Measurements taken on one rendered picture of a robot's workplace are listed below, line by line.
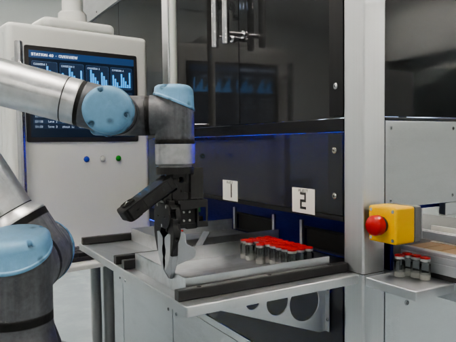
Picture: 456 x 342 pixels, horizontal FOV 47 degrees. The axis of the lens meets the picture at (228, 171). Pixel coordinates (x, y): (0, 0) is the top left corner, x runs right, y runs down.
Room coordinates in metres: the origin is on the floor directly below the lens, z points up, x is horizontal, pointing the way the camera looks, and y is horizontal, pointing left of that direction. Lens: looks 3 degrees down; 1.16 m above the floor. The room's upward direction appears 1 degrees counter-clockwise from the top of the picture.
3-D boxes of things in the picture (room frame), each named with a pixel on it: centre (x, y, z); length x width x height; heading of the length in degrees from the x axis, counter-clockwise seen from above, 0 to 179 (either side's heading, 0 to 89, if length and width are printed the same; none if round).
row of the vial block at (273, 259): (1.19, -0.10, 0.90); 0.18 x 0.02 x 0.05; 30
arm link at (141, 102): (0.97, 0.20, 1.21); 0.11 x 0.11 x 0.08; 5
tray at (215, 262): (1.13, 0.00, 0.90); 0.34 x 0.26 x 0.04; 120
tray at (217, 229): (1.48, 0.07, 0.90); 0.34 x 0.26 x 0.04; 121
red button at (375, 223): (1.01, -0.29, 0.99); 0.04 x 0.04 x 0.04; 31
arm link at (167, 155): (0.99, 0.10, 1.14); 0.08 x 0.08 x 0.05
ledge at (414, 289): (1.04, -0.37, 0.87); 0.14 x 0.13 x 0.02; 121
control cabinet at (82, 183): (1.87, 0.54, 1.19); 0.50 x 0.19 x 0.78; 128
